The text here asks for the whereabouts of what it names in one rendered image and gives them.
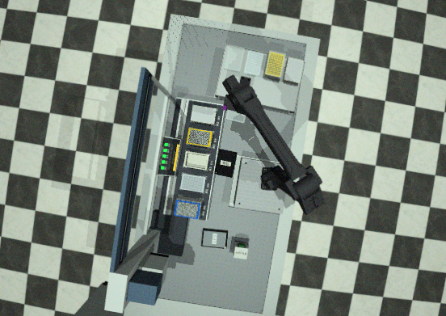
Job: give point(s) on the grey tip rack with blue edge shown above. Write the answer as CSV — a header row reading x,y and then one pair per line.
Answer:
x,y
188,207

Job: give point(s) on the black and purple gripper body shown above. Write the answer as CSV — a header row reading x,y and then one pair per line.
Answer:
x,y
230,105

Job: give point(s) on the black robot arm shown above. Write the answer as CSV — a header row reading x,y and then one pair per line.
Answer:
x,y
292,169

